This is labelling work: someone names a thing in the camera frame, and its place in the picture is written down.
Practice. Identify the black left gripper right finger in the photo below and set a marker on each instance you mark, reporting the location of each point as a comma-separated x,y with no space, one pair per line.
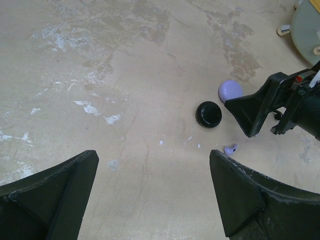
254,206

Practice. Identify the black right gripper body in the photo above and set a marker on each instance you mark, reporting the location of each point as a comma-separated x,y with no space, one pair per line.
302,105

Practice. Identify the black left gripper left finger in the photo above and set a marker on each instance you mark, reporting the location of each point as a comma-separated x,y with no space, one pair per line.
50,204

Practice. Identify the purple earbud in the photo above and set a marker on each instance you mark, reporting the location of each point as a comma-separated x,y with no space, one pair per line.
230,150

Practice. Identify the purple earbud charging case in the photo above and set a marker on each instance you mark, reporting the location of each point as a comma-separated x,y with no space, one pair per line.
230,89

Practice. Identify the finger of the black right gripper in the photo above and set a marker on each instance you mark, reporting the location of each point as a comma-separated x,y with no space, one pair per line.
251,111

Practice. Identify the round three-drawer storage box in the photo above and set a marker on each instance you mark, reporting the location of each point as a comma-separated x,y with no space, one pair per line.
304,29

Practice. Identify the black earbud charging case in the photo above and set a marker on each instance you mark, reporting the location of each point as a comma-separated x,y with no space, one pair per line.
208,114

